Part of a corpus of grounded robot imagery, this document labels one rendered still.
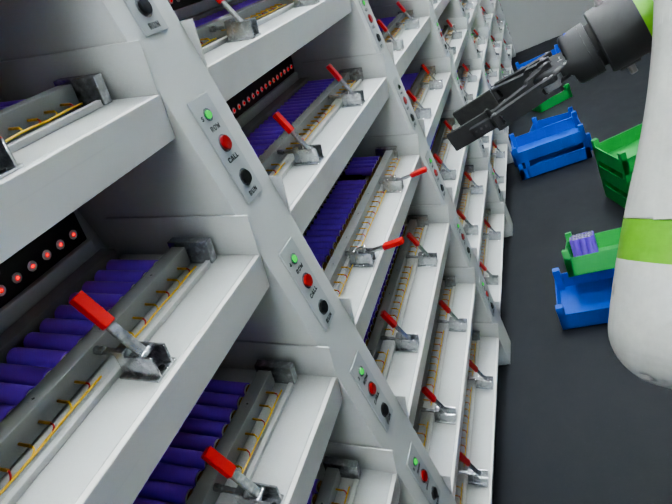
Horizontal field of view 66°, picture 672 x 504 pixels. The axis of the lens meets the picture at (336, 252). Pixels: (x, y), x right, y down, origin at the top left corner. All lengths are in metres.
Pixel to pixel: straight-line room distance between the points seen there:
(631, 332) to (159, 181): 0.53
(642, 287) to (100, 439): 0.53
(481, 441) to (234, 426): 0.77
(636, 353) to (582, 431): 0.77
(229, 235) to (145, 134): 0.14
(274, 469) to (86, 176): 0.35
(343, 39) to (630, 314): 0.82
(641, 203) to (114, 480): 0.56
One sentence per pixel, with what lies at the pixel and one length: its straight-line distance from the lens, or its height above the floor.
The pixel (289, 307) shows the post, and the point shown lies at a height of 0.80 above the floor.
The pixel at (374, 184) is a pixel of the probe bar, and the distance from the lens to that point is 1.07.
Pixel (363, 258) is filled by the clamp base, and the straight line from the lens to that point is 0.85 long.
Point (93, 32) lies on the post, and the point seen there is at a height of 1.14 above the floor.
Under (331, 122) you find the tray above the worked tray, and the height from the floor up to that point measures 0.89.
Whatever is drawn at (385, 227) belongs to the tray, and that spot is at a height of 0.69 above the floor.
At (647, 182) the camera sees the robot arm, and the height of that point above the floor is 0.77.
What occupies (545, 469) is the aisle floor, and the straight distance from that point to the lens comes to 1.35.
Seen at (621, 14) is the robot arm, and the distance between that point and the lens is 0.81.
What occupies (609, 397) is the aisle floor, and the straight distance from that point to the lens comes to 1.45.
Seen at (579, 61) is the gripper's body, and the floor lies 0.85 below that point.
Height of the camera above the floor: 1.07
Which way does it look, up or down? 24 degrees down
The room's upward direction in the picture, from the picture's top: 29 degrees counter-clockwise
